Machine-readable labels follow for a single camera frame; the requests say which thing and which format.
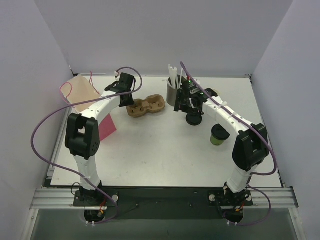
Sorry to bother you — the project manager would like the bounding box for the brown cardboard cup carrier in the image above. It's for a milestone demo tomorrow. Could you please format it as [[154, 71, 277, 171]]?
[[126, 94, 166, 118]]

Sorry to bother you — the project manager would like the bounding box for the black plastic cup lid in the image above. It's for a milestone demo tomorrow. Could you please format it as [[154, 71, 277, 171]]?
[[211, 124, 230, 141], [185, 113, 203, 126]]

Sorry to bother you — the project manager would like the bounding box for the brown paper takeout bag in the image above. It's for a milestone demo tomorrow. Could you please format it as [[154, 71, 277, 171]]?
[[59, 75, 117, 141]]

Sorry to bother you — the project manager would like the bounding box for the green paper coffee cup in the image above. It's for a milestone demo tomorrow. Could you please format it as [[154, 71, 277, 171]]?
[[210, 135, 225, 146], [211, 89, 219, 97]]

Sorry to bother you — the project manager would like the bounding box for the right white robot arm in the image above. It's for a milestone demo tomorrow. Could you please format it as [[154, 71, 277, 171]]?
[[174, 79, 269, 194]]

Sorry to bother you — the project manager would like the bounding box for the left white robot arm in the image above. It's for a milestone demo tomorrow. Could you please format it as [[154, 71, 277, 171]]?
[[65, 72, 136, 206]]

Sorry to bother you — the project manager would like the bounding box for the grey cylindrical straw holder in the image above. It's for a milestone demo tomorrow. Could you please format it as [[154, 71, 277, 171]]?
[[166, 77, 178, 107]]

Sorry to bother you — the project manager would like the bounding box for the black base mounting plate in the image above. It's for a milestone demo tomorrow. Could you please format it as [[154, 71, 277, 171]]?
[[73, 186, 253, 222]]

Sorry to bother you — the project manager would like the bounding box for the aluminium frame rail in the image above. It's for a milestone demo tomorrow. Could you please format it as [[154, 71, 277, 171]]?
[[31, 187, 299, 210]]

